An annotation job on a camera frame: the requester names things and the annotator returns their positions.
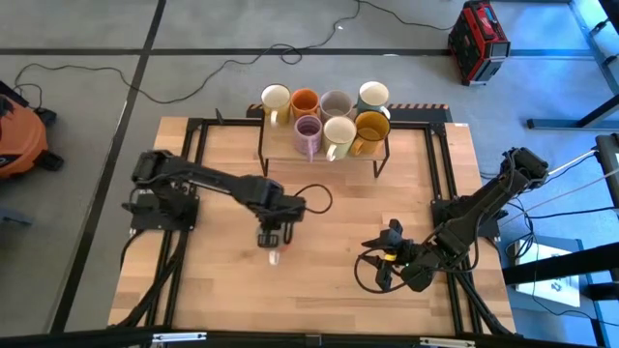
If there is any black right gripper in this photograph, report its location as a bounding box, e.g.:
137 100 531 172
361 220 431 292

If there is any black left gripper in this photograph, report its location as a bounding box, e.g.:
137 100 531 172
254 192 307 247

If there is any lilac ribbed mug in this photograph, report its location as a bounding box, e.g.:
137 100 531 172
293 114 324 163

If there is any pale green mug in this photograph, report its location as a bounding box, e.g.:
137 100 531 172
322 115 358 163

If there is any orange faceted mug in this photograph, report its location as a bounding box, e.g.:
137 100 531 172
289 87 321 120

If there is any yellow mug white handle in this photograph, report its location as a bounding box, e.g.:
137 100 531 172
259 83 292 130

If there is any grey floral patterned mug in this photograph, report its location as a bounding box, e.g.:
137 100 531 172
318 89 354 122

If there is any yellow enamel mug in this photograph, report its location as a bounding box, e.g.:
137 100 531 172
350 110 392 158

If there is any teal glossy mug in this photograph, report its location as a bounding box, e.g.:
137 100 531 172
356 80 391 120

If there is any white sheet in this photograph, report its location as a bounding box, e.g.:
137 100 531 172
513 236 582 309

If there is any black beam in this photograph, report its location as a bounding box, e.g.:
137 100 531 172
501 241 619 302

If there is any grey metal stand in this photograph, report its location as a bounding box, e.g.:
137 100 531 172
525 0 619 131

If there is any red tool case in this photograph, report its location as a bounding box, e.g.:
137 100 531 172
447 0 512 87

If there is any orange shop vacuum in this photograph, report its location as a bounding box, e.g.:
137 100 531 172
0 79 65 181

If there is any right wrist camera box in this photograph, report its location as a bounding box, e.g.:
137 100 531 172
374 268 394 292

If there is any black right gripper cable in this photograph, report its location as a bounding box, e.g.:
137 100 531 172
354 248 412 295

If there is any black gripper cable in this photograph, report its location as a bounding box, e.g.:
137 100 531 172
354 248 412 295
289 183 334 216

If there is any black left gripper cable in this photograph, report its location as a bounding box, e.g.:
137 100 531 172
289 183 334 216

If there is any wooden shelf black frame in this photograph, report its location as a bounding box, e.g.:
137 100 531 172
257 109 391 179

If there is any black aluminium table frame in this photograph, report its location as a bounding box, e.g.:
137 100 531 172
108 115 516 337

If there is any silver bracket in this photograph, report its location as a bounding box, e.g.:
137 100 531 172
152 331 208 344
419 336 478 348

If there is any black floor cable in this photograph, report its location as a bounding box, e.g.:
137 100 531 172
13 0 456 105

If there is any white cable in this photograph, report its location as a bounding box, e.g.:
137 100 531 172
544 148 619 204

